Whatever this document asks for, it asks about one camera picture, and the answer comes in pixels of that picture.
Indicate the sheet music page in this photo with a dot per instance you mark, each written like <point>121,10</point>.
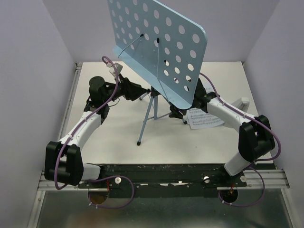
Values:
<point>198,119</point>
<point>209,89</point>

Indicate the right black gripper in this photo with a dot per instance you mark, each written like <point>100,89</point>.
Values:
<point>175,114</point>

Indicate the light blue music stand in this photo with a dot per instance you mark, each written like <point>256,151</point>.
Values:
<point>162,46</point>

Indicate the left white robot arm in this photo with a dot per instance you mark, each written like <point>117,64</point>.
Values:
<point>63,161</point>

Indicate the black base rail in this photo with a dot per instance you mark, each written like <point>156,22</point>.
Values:
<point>163,180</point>

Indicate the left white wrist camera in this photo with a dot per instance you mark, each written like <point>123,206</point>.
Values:
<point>113,71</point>

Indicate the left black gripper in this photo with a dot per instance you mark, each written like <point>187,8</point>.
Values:
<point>130,90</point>

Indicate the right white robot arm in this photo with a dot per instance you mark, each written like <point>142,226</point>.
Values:
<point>255,137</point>

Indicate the grey metronome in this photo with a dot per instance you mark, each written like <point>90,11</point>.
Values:
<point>242,104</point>

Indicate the aluminium frame rail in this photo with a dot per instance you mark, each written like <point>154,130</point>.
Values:
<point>273,179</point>

